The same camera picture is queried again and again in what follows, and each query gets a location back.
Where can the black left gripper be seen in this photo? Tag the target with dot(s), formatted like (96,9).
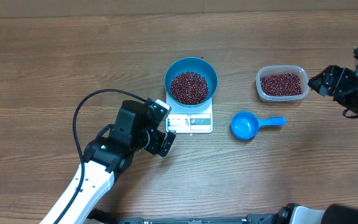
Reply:
(155,147)

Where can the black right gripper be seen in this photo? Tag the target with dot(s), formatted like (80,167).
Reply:
(326,81)

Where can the blue plastic measuring scoop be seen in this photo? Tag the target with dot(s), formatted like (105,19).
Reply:
(245,125)

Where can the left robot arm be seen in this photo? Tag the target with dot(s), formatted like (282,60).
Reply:
(107,156)

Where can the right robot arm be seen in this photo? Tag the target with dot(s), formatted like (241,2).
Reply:
(336,213)

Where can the red beans in bowl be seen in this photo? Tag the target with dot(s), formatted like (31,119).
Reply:
(189,88)

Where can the white digital kitchen scale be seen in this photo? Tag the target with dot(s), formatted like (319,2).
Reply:
(189,119)

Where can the teal metal bowl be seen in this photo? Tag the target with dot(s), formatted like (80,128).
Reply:
(193,64)

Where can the red adzuki beans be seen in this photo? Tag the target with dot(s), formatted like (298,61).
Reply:
(287,84)

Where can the clear plastic container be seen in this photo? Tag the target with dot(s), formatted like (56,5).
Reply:
(280,70)

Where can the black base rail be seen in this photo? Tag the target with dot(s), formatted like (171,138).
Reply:
(194,220)

